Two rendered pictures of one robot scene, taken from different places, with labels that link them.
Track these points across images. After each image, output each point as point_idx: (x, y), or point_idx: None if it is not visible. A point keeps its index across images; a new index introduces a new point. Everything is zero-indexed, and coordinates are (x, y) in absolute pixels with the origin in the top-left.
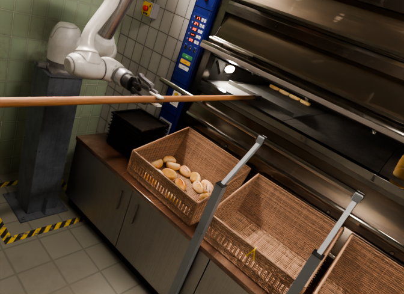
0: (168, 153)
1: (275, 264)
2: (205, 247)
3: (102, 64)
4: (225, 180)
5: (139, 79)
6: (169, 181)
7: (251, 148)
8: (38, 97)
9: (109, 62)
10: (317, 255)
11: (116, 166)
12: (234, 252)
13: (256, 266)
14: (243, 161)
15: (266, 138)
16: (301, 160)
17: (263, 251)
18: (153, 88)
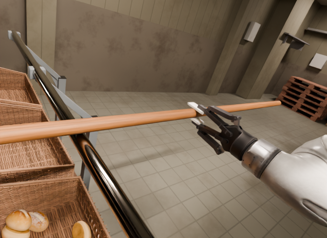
0: None
1: (49, 120)
2: (74, 175)
3: (300, 150)
4: (90, 116)
5: (232, 125)
6: (99, 216)
7: (54, 86)
8: (261, 102)
9: (303, 154)
10: (63, 77)
11: None
12: (47, 164)
13: (35, 152)
14: (69, 98)
15: (38, 65)
16: (27, 48)
17: (3, 162)
18: (207, 108)
